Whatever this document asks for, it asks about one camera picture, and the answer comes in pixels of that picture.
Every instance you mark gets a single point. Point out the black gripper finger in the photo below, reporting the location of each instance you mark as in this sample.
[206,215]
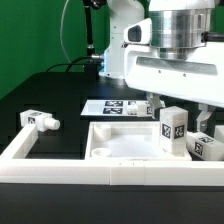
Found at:
[205,113]
[155,103]

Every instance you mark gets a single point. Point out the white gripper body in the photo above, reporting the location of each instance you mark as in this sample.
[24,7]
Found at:
[200,78]

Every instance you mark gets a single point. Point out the white square tabletop part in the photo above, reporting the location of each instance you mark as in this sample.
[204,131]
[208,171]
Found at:
[128,141]

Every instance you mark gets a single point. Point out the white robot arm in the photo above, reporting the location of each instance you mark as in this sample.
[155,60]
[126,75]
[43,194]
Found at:
[167,49]

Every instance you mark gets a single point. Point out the white U-shaped obstacle fence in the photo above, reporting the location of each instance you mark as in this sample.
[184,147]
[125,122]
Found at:
[16,167]

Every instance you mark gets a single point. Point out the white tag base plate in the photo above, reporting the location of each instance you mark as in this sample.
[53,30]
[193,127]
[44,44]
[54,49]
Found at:
[106,108]

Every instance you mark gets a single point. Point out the black camera stand pole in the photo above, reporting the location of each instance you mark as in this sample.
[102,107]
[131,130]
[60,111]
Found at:
[88,6]

